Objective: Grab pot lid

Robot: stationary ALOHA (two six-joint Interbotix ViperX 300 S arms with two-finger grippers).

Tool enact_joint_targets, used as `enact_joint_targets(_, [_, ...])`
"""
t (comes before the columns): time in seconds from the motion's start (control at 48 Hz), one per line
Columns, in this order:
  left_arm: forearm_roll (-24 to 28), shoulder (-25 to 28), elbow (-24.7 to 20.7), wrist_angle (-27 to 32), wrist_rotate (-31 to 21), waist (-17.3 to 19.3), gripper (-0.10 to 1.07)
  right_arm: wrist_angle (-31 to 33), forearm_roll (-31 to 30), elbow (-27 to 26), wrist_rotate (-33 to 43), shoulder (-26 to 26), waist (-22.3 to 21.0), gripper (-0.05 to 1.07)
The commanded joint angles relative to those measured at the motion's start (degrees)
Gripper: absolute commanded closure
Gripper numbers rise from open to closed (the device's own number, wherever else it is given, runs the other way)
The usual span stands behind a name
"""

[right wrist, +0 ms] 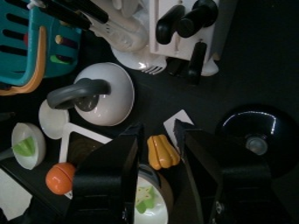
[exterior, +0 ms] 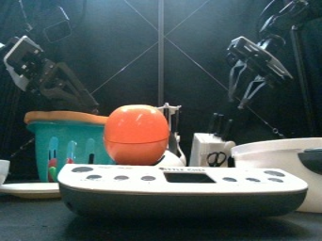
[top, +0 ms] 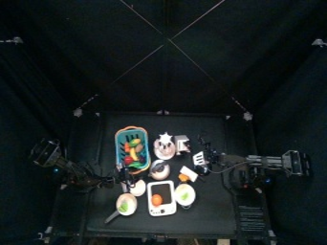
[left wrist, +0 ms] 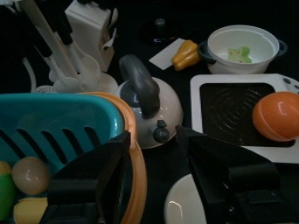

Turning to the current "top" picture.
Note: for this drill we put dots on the white toy knife block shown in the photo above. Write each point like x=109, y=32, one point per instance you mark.
x=181, y=144

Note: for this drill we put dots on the orange toy carrot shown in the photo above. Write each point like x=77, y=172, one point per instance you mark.
x=127, y=147

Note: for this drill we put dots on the beige toy egg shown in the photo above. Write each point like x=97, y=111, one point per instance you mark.
x=139, y=148

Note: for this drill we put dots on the green vegetable slice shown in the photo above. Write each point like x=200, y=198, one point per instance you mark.
x=124, y=207
x=184, y=196

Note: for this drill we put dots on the white slotted spatula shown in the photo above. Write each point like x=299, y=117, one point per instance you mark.
x=199, y=158

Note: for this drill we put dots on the white toy stove black burner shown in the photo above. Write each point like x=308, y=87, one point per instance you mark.
x=161, y=200

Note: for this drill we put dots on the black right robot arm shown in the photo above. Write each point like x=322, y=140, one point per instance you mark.
x=265, y=161

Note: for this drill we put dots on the green toy vegetable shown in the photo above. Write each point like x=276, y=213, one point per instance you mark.
x=136, y=164

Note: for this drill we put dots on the purple toy eggplant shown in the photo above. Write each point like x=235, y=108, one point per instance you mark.
x=141, y=158

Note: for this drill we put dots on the yellow toy bell pepper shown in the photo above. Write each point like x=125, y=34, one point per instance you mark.
x=183, y=177

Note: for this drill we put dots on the yellow toy banana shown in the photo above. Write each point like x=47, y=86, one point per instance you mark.
x=133, y=154

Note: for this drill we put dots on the green toy corn cob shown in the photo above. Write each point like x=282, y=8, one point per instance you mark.
x=135, y=142

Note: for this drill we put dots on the orange toy ball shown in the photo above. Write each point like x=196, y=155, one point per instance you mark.
x=156, y=199

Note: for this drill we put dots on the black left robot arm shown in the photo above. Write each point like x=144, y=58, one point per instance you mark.
x=64, y=164

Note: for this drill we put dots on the white plate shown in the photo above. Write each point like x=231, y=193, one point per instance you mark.
x=139, y=189

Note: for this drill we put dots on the teal basket with orange rim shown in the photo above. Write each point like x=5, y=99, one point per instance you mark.
x=132, y=150

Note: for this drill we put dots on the red toy tomato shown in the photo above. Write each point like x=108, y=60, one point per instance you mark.
x=128, y=160

